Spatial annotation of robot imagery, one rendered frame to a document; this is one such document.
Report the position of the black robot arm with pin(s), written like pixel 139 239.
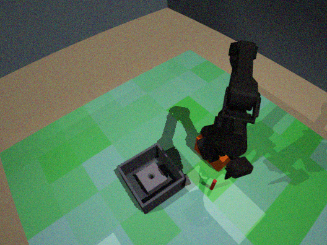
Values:
pixel 240 96

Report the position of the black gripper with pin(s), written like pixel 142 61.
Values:
pixel 238 166

